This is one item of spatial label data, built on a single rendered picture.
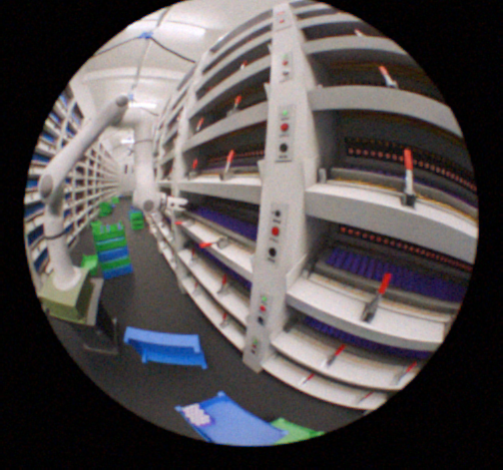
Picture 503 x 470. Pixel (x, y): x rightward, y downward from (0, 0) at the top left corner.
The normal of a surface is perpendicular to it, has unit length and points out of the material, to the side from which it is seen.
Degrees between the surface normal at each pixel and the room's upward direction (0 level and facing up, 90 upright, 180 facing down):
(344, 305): 21
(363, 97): 111
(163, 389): 0
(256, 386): 0
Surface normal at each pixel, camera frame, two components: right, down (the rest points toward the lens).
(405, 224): -0.71, 0.42
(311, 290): -0.18, -0.88
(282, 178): -0.72, 0.08
